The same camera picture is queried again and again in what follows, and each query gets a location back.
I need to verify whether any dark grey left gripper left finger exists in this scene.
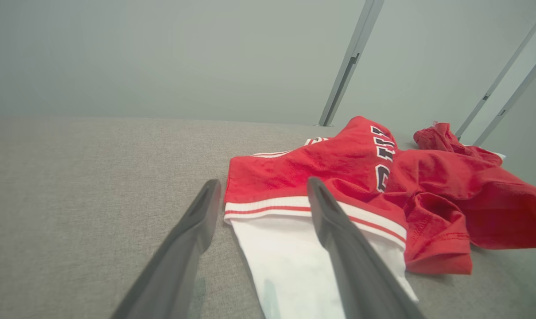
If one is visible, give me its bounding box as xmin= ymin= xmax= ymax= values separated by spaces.
xmin=111 ymin=179 xmax=222 ymax=319

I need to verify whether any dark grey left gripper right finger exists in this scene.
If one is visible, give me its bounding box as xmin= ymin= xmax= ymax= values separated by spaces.
xmin=307 ymin=176 xmax=426 ymax=319

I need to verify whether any red white basketball jersey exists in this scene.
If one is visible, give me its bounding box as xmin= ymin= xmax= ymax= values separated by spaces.
xmin=224 ymin=116 xmax=536 ymax=319

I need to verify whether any grey partition post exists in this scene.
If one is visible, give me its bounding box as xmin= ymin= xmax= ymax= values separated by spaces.
xmin=473 ymin=44 xmax=536 ymax=147
xmin=455 ymin=2 xmax=536 ymax=139
xmin=318 ymin=0 xmax=385 ymax=127

